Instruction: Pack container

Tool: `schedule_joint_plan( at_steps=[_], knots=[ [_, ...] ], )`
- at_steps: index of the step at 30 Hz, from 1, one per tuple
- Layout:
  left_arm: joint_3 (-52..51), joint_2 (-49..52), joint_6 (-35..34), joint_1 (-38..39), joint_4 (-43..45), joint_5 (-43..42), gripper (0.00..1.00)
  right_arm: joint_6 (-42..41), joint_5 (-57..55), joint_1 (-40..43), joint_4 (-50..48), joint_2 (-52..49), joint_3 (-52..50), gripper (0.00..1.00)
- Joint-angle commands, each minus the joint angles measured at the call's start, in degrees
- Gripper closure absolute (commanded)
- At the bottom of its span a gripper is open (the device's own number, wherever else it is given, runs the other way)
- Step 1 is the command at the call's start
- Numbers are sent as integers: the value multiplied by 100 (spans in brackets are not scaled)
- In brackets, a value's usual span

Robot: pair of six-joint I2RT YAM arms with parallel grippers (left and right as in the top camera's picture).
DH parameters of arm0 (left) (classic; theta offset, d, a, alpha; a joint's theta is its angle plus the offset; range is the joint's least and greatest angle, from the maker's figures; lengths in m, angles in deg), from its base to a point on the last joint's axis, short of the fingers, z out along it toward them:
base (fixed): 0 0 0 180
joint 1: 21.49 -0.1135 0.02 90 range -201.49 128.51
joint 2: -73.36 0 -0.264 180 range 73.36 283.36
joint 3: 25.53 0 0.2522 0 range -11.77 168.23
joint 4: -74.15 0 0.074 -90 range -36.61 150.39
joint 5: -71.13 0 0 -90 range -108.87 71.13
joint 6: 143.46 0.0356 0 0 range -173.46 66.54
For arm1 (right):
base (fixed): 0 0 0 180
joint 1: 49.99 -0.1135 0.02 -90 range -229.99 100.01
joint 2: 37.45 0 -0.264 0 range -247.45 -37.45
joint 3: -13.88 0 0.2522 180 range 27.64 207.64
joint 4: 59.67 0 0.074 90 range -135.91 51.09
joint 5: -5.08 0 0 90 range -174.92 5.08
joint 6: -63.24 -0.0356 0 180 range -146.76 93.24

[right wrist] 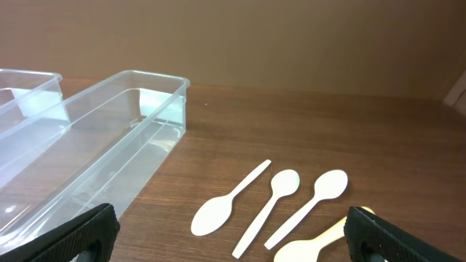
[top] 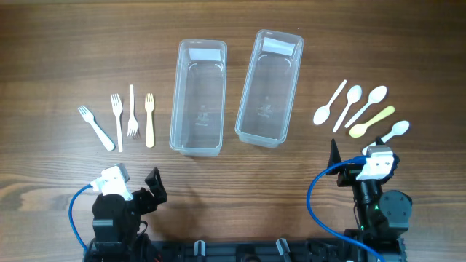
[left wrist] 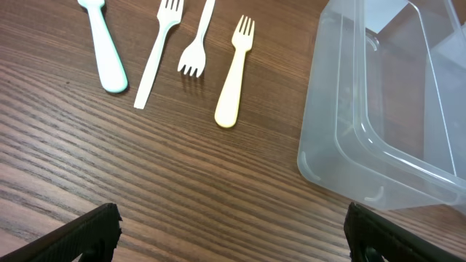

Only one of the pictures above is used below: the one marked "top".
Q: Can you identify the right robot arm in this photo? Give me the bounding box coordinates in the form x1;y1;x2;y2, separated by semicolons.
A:
326;137;412;261

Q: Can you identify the yellow plastic spoon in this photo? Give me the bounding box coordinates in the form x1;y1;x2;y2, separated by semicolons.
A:
349;106;395;138

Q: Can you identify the thin white plastic fork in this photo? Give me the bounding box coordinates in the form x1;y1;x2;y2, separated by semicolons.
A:
127;84;138;137

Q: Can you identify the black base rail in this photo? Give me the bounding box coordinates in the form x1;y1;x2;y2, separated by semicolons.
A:
153;238;379;262

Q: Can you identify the clear plastic container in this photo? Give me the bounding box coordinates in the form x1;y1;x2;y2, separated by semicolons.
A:
235;29;304;148
170;39;227;157

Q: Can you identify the left blue cable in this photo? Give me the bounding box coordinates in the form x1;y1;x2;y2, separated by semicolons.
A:
68;183;94;252

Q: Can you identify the pale blue plastic fork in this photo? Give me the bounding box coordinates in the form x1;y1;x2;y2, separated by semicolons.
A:
78;106;115;151

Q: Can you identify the yellow plastic fork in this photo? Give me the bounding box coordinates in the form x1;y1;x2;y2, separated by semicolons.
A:
145;93;155;148

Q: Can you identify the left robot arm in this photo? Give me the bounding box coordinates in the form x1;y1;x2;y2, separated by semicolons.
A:
84;164;167;261

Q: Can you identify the right clear plastic container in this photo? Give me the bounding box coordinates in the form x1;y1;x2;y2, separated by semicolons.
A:
235;29;304;148

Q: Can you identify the blue cable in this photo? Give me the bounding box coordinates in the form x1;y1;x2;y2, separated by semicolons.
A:
68;183;94;252
306;155;387;262

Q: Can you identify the white spoon handle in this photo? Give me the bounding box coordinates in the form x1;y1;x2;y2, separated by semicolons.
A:
312;79;347;125

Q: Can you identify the left clear plastic container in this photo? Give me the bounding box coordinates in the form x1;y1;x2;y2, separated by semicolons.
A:
170;39;227;157

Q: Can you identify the right blue cable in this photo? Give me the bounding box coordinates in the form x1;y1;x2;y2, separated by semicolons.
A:
306;155;387;262

